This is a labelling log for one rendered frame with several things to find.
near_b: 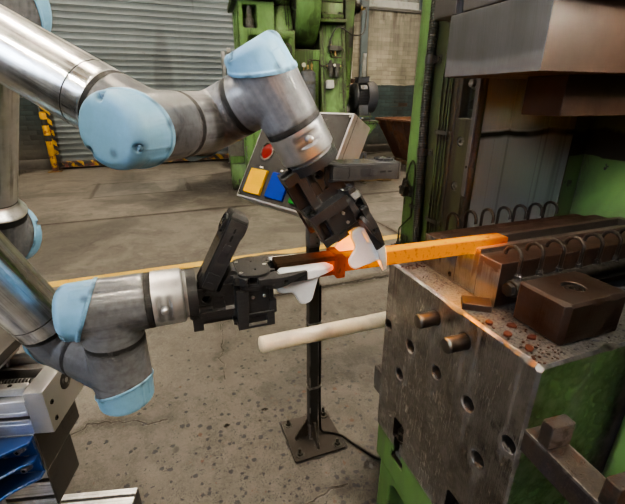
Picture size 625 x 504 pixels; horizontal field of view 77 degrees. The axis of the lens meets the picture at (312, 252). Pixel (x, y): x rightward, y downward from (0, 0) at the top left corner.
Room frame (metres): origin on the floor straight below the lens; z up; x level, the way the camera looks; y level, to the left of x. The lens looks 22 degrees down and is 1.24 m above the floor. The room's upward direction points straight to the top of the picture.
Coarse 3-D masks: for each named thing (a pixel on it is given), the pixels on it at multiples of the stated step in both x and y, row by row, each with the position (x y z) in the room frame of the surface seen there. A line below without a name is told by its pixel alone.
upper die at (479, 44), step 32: (512, 0) 0.63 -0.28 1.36; (544, 0) 0.58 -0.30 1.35; (576, 0) 0.58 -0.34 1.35; (608, 0) 0.60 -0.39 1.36; (480, 32) 0.68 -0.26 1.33; (512, 32) 0.62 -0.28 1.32; (544, 32) 0.57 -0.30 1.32; (576, 32) 0.58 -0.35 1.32; (608, 32) 0.60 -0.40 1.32; (448, 64) 0.75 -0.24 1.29; (480, 64) 0.67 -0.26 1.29; (512, 64) 0.61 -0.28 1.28; (544, 64) 0.57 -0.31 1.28; (576, 64) 0.59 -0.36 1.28; (608, 64) 0.61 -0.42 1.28
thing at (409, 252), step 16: (432, 240) 0.63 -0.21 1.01; (448, 240) 0.63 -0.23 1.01; (464, 240) 0.63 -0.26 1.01; (480, 240) 0.63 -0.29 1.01; (496, 240) 0.64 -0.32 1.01; (288, 256) 0.54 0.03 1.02; (304, 256) 0.54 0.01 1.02; (320, 256) 0.54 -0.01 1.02; (336, 256) 0.53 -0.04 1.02; (400, 256) 0.58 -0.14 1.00; (416, 256) 0.59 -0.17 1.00; (432, 256) 0.60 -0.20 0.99; (448, 256) 0.61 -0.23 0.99; (336, 272) 0.53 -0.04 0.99
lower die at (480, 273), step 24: (576, 216) 0.87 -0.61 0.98; (600, 216) 0.84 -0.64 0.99; (528, 240) 0.66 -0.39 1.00; (576, 240) 0.68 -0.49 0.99; (624, 240) 0.68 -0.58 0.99; (432, 264) 0.73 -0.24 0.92; (456, 264) 0.66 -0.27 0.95; (480, 264) 0.61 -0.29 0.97; (504, 264) 0.57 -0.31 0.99; (528, 264) 0.59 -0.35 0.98; (552, 264) 0.61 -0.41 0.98; (480, 288) 0.60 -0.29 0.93
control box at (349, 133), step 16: (320, 112) 1.11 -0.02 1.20; (336, 128) 1.04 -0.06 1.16; (352, 128) 1.02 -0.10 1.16; (368, 128) 1.07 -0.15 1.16; (256, 144) 1.22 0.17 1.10; (336, 144) 1.01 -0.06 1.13; (352, 144) 1.03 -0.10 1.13; (256, 160) 1.19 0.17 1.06; (272, 160) 1.14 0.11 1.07; (240, 192) 1.16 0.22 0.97; (272, 208) 1.13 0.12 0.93; (288, 208) 1.00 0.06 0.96
